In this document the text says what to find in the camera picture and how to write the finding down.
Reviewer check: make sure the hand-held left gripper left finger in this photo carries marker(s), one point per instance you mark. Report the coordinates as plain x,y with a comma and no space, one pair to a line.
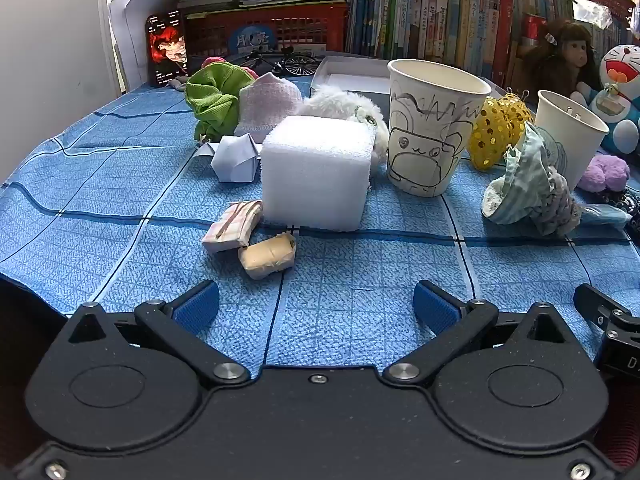
197,305

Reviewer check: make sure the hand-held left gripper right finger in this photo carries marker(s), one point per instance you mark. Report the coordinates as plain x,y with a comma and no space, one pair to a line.
435,307

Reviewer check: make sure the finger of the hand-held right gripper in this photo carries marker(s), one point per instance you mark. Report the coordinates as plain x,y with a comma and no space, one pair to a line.
597,310

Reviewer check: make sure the pink striped packet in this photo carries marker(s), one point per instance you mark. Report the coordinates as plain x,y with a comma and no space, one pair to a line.
230,227

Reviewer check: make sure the beige soft block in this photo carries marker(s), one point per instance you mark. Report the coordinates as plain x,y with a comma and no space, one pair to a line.
267,257

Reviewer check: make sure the light blue cloth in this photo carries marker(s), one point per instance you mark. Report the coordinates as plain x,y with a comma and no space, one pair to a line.
602,215

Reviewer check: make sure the mint striped cloth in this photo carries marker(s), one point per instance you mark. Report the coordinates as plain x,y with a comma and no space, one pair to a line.
525,195

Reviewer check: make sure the purple plush ball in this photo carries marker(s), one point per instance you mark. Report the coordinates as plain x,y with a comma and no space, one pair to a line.
605,172

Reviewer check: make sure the white foam cube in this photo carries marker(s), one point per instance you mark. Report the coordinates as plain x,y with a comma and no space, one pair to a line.
315,175

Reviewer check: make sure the gold sequin pouch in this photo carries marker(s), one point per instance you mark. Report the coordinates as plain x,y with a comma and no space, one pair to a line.
492,135

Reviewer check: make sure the green and pink scrunchie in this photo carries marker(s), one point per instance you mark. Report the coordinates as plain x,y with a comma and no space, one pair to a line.
212,95

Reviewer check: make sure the pale pink knit cloth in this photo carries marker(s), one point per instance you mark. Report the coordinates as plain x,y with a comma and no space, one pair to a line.
267,102

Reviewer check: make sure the white plush cat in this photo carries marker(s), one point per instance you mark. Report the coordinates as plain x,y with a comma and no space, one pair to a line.
340,105

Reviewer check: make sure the white shallow box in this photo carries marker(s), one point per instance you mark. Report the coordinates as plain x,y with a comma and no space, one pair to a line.
345,77

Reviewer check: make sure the dark red garment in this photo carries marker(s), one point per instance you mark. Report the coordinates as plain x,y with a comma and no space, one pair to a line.
622,425

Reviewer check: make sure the blue checked tablecloth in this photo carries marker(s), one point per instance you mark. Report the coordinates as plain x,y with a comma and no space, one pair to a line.
350,285

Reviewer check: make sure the white folded paper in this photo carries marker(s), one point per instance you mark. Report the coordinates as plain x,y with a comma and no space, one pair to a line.
235,157

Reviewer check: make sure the large paper cup with drawing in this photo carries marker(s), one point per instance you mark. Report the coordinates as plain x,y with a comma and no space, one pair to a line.
425,150

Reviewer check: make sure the small white paper cup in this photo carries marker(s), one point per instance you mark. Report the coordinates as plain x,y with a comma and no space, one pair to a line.
575,135

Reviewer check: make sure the blue cat robot plush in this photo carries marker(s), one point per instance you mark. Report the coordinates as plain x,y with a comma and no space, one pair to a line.
622,65

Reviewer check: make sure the brown-haired doll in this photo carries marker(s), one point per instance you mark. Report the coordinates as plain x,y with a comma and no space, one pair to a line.
565,60

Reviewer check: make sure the black model bicycle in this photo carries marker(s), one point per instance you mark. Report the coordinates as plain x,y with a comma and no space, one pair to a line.
295,65

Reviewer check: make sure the smartphone with lit screen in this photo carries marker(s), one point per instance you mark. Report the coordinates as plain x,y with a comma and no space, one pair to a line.
167,47

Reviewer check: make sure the white paper sheets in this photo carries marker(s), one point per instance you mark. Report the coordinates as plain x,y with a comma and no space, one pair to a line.
130,25

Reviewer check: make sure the row of upright books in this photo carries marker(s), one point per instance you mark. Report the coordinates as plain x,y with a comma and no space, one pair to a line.
435,15

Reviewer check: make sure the red plastic basket with sticker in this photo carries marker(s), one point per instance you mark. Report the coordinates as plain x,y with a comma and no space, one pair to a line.
300,30

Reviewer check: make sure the clear plastic bag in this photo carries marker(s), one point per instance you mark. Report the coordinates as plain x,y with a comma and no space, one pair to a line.
592,12

